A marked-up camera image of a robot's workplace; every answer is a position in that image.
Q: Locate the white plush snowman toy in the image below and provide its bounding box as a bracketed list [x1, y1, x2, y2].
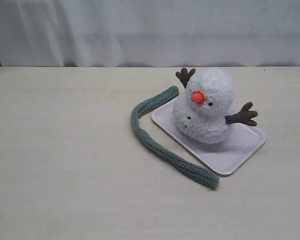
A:
[172, 67, 258, 144]

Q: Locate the green fleece scarf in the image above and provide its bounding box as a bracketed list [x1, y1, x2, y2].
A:
[130, 85, 220, 190]

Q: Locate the white rectangular plastic tray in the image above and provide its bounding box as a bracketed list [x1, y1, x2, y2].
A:
[151, 101, 267, 176]

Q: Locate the white backdrop curtain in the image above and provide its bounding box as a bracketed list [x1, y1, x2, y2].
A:
[0, 0, 300, 67]

